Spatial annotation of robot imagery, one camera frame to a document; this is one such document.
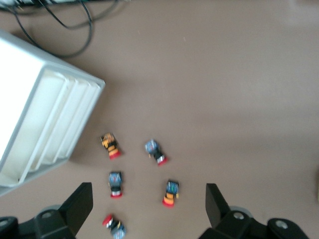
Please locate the red mushroom button orange base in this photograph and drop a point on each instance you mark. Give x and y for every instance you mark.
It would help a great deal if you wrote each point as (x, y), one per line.
(171, 193)
(111, 146)

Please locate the white plastic compartment bin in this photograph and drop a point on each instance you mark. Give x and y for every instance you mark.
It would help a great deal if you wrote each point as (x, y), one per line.
(37, 112)

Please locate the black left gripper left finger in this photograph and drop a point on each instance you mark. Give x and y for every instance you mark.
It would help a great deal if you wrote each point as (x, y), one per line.
(72, 214)

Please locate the red mushroom button blue base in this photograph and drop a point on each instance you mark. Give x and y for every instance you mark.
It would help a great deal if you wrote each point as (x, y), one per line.
(114, 226)
(115, 184)
(155, 150)

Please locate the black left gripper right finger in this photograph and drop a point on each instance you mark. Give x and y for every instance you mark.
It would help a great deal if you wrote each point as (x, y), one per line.
(224, 221)

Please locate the brown table cover mat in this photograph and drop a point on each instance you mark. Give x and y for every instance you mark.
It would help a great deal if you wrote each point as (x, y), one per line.
(224, 99)

